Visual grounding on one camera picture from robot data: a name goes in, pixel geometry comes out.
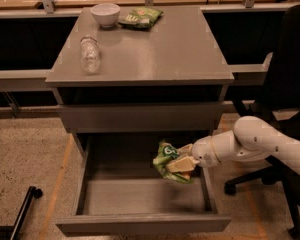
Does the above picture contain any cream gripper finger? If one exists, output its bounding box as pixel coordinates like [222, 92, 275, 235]
[178, 144, 192, 155]
[166, 155, 199, 173]

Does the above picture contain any open grey middle drawer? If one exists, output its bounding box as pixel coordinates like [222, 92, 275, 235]
[56, 132, 231, 236]

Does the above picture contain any grey metal frame rail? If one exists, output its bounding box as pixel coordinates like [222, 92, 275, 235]
[0, 69, 50, 92]

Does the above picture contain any black office chair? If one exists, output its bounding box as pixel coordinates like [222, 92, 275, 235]
[224, 4, 300, 240]

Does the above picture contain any clear plastic water bottle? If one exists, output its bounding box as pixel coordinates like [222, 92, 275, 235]
[80, 35, 101, 74]

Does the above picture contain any green rice chip bag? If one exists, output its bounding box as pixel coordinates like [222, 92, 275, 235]
[152, 141, 193, 184]

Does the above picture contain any grey drawer cabinet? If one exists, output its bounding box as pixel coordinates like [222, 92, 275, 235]
[44, 5, 235, 158]

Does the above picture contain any black metal stand leg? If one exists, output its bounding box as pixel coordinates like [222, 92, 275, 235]
[0, 186, 43, 240]

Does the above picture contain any white ceramic bowl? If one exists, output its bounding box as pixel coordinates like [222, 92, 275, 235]
[90, 3, 121, 28]

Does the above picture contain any closed grey upper drawer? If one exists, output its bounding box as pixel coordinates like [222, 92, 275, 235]
[59, 102, 223, 133]

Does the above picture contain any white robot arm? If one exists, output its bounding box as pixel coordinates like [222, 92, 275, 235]
[165, 116, 300, 175]

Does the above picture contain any small green snack bag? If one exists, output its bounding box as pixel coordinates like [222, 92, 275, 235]
[119, 7, 163, 29]

